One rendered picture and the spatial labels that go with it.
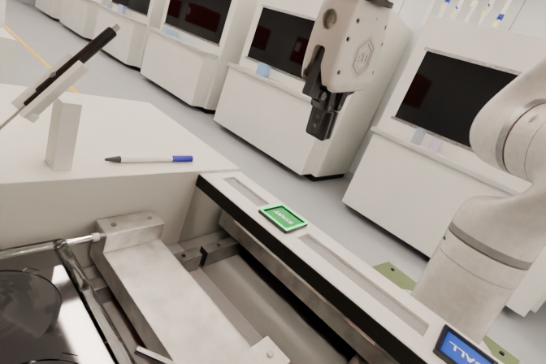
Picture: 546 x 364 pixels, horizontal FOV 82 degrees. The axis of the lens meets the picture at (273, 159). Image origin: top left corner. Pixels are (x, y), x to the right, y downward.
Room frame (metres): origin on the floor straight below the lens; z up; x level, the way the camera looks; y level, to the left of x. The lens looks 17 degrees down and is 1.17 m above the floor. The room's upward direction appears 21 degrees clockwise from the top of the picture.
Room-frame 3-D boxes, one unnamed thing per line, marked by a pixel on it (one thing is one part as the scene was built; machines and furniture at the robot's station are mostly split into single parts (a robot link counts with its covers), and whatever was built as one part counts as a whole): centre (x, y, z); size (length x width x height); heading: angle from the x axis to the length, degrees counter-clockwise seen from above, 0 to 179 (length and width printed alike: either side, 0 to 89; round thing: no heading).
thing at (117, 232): (0.36, 0.15, 0.89); 0.08 x 0.03 x 0.03; 145
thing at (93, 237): (0.31, 0.18, 0.89); 0.05 x 0.01 x 0.01; 145
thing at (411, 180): (2.97, -1.78, 1.00); 1.80 x 1.08 x 2.00; 55
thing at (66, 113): (0.32, 0.25, 1.03); 0.06 x 0.04 x 0.13; 145
